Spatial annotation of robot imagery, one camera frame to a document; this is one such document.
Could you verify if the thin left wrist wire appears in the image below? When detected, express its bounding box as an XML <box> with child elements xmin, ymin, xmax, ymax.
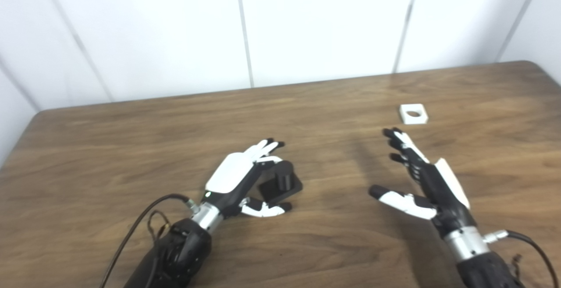
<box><xmin>147</xmin><ymin>210</ymin><xmax>172</xmax><ymax>240</ymax></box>

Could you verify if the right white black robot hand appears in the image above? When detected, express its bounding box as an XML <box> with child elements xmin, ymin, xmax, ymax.
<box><xmin>368</xmin><ymin>127</ymin><xmax>477</xmax><ymax>238</ymax></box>

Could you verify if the thick black left wrist cable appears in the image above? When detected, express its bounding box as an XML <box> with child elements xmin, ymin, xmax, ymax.
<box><xmin>100</xmin><ymin>194</ymin><xmax>198</xmax><ymax>288</ymax></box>

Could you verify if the thick black right wrist cable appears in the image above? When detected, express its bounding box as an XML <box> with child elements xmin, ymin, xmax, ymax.
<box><xmin>482</xmin><ymin>230</ymin><xmax>559</xmax><ymax>288</ymax></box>

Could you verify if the thick black wrist cable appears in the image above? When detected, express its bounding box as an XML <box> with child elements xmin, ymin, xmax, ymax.
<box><xmin>482</xmin><ymin>230</ymin><xmax>559</xmax><ymax>288</ymax></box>
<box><xmin>100</xmin><ymin>194</ymin><xmax>198</xmax><ymax>288</ymax></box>

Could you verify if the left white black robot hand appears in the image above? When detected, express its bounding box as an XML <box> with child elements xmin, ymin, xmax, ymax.
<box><xmin>204</xmin><ymin>138</ymin><xmax>293</xmax><ymax>218</ymax></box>

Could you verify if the thin wrist wire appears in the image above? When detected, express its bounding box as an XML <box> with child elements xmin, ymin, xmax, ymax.
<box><xmin>147</xmin><ymin>210</ymin><xmax>172</xmax><ymax>240</ymax></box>
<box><xmin>510</xmin><ymin>254</ymin><xmax>523</xmax><ymax>282</ymax></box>

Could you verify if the white square piece with hole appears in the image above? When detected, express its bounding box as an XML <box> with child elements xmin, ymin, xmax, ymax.
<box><xmin>399</xmin><ymin>103</ymin><xmax>429</xmax><ymax>125</ymax></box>

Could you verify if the thin right wrist wire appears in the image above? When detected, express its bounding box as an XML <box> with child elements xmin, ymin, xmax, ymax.
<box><xmin>510</xmin><ymin>254</ymin><xmax>523</xmax><ymax>282</ymax></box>

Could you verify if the black peg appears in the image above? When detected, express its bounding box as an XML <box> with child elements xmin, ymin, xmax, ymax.
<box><xmin>256</xmin><ymin>160</ymin><xmax>303</xmax><ymax>205</ymax></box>

